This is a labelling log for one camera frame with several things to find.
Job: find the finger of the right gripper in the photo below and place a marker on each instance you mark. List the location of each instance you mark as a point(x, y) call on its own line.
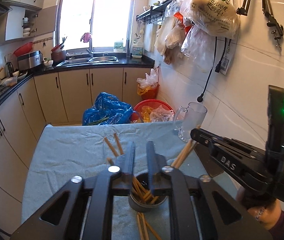
point(208, 139)

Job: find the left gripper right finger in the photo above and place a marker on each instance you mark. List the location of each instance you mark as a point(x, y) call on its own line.
point(199, 209)

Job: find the wooden chopstick two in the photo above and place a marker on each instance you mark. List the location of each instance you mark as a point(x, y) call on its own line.
point(188, 148)

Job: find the wooden chopstick one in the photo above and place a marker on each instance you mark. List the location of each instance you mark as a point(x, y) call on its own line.
point(111, 147)

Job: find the wooden chopstick four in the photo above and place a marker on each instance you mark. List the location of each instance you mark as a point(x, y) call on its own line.
point(150, 227)

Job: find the wooden chopstick three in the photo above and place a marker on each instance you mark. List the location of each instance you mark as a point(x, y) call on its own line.
point(118, 143)

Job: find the wooden chopstick six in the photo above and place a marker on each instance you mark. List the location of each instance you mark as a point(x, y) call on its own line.
point(110, 161)

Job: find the wooden chopstick five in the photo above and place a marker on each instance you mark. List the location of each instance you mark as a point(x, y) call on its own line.
point(139, 227)

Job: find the purple sleeve forearm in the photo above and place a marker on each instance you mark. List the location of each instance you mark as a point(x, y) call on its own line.
point(278, 229)

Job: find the steel kitchen sink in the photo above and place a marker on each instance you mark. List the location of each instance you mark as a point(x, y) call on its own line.
point(85, 61)

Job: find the kitchen faucet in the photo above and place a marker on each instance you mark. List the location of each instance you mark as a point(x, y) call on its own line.
point(90, 48)

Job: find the person right hand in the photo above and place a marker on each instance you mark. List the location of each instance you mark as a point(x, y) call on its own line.
point(264, 208)

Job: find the clear glass beer mug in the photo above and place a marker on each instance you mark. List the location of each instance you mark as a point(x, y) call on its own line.
point(194, 115)

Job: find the dark grey utensil holder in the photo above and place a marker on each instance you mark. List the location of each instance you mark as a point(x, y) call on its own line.
point(141, 198)

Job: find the grey-blue table cloth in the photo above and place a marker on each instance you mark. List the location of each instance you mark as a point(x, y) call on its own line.
point(67, 151)

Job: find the red plastic basin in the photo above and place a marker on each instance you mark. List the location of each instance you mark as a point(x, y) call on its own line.
point(152, 110)

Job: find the blue plastic bag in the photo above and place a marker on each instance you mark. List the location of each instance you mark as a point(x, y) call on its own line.
point(107, 110)

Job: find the red bin with bags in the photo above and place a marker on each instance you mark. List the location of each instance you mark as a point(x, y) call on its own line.
point(149, 85)

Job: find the large hanging plastic bag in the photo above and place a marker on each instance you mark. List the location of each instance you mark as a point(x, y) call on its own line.
point(215, 17)

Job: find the brown utensil pot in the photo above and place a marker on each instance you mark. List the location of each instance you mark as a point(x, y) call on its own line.
point(58, 56)

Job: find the silver rice cooker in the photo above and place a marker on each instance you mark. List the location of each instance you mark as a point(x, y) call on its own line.
point(30, 60)

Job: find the electric kettle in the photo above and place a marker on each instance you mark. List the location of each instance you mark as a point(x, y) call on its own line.
point(9, 69)

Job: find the red colander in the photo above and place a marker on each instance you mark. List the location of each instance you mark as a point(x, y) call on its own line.
point(24, 49)

